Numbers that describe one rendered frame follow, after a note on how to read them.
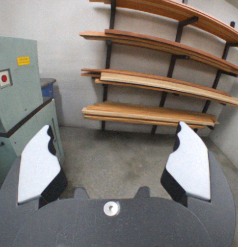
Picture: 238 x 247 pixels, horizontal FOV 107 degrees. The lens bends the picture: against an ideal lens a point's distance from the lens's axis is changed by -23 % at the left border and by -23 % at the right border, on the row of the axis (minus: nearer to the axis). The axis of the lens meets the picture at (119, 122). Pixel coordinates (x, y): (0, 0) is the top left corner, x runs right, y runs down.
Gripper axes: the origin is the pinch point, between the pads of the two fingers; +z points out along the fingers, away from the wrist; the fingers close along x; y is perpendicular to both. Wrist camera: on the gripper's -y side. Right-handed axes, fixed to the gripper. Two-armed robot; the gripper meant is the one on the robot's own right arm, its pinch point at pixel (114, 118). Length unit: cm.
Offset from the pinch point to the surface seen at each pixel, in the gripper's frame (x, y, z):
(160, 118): 61, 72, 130
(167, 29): 78, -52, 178
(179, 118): 95, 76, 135
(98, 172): -26, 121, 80
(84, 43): -45, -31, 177
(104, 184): -17, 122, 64
